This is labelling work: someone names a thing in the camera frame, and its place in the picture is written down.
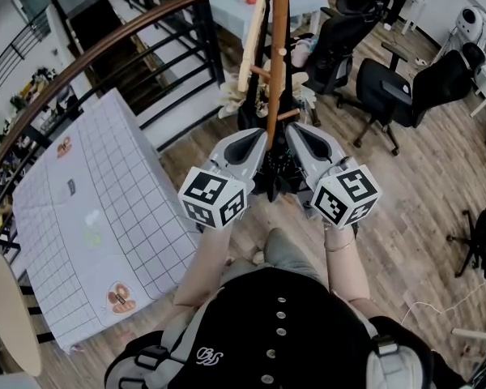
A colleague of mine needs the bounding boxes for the person's right forearm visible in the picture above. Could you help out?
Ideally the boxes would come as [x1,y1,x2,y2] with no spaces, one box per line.
[322,221,370,304]

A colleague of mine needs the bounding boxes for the person's grey trouser leg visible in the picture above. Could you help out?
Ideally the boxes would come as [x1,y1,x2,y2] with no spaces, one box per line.
[264,228,327,288]

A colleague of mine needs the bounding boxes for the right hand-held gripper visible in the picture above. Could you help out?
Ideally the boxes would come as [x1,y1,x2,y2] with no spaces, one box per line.
[285,121,382,231]

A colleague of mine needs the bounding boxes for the black stair railing wooden handrail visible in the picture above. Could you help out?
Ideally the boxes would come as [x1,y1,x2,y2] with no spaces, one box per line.
[0,0,226,263]

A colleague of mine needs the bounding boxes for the white round device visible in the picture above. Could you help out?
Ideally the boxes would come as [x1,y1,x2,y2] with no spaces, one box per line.
[454,5,486,43]

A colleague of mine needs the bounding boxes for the grey shoulder strap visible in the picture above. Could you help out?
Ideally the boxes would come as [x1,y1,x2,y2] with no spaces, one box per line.
[116,309,212,389]
[363,313,435,389]

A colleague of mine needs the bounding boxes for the white artificial flowers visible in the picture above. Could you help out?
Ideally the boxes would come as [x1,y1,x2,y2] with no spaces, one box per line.
[216,79,249,120]

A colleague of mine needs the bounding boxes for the white floor cable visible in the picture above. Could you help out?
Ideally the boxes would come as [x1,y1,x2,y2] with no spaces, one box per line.
[399,280,486,325]

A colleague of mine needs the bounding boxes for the person's black buttoned top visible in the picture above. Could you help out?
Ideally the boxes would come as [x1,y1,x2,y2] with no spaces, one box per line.
[104,267,435,389]

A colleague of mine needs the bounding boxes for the brown wooden coat rack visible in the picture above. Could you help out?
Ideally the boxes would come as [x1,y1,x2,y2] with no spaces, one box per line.
[249,0,301,147]

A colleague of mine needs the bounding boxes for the white table with pale cloth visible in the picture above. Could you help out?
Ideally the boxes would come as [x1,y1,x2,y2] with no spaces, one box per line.
[208,0,330,49]

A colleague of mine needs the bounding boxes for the round beige table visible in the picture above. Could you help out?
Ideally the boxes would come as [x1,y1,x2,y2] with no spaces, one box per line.
[0,250,42,378]

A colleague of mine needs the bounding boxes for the grid-patterned tablecloth table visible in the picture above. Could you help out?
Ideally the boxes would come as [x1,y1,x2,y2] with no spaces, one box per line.
[11,87,201,353]

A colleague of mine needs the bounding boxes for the pink bag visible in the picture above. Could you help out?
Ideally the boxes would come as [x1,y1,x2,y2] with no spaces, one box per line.
[290,36,322,67]

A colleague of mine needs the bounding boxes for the person's left forearm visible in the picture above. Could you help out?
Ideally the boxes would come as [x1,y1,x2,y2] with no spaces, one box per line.
[173,224,232,312]

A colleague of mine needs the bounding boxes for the light wooden clothes hanger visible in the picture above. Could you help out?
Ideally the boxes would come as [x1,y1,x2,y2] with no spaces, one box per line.
[237,0,273,93]

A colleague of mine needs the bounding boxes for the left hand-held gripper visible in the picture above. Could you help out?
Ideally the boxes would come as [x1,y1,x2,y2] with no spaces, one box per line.
[177,127,269,231]

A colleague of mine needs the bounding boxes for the thin wrist bracelet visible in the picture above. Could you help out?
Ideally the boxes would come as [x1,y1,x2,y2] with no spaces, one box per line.
[324,237,355,254]

